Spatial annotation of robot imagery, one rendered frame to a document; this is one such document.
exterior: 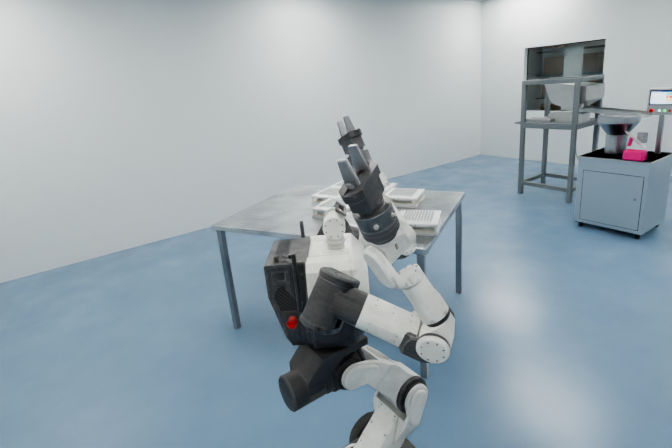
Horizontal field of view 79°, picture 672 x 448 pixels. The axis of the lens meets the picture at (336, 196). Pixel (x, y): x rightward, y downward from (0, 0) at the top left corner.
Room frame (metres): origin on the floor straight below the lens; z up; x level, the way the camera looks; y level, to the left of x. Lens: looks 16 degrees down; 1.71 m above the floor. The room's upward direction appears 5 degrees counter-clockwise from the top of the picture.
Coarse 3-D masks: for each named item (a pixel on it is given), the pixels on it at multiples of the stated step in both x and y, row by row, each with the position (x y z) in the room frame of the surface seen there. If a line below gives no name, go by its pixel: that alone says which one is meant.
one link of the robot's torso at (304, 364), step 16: (304, 352) 1.11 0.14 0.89; (320, 352) 1.09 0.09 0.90; (336, 352) 1.08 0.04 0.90; (304, 368) 1.07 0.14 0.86; (320, 368) 1.04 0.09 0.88; (288, 384) 1.03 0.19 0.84; (304, 384) 1.04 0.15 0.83; (320, 384) 1.04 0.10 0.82; (288, 400) 1.04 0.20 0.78; (304, 400) 1.02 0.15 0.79
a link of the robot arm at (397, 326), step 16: (368, 304) 0.89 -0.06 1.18; (384, 304) 0.90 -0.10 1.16; (368, 320) 0.87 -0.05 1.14; (384, 320) 0.86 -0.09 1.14; (400, 320) 0.86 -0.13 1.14; (416, 320) 0.87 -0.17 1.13; (384, 336) 0.86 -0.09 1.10; (400, 336) 0.84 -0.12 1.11; (416, 336) 0.86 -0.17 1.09; (432, 336) 0.80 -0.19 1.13; (416, 352) 0.83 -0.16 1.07; (432, 352) 0.80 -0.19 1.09; (448, 352) 0.79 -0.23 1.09
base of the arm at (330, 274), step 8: (320, 272) 0.94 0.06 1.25; (328, 272) 0.92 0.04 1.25; (336, 272) 0.96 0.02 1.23; (328, 280) 0.91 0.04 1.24; (336, 280) 0.91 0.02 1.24; (344, 280) 0.91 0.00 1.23; (352, 280) 0.94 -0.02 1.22; (304, 320) 0.89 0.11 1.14; (312, 328) 0.87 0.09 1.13; (320, 328) 0.87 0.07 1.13; (336, 328) 0.91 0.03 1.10
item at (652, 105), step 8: (656, 88) 3.87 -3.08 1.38; (664, 88) 3.81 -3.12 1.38; (648, 96) 3.91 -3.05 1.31; (656, 96) 3.85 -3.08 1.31; (664, 96) 3.80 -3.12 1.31; (648, 104) 3.90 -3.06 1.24; (656, 104) 3.85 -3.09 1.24; (664, 104) 3.80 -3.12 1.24; (648, 112) 3.90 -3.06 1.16; (656, 112) 3.84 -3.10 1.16; (664, 112) 3.79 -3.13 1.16; (664, 120) 3.84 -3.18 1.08; (656, 144) 3.85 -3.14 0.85; (656, 152) 3.84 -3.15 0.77
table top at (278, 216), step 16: (288, 192) 3.35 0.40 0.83; (304, 192) 3.30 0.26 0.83; (432, 192) 2.97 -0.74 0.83; (448, 192) 2.93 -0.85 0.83; (464, 192) 2.90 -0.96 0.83; (256, 208) 2.96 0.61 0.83; (272, 208) 2.92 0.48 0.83; (288, 208) 2.88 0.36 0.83; (304, 208) 2.85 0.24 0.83; (400, 208) 2.65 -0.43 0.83; (416, 208) 2.62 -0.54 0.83; (432, 208) 2.59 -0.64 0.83; (448, 208) 2.56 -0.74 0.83; (224, 224) 2.64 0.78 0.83; (240, 224) 2.61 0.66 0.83; (256, 224) 2.58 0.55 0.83; (272, 224) 2.55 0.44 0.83; (288, 224) 2.53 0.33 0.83; (304, 224) 2.50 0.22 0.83; (320, 224) 2.47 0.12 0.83; (416, 240) 2.07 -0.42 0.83; (432, 240) 2.06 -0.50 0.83
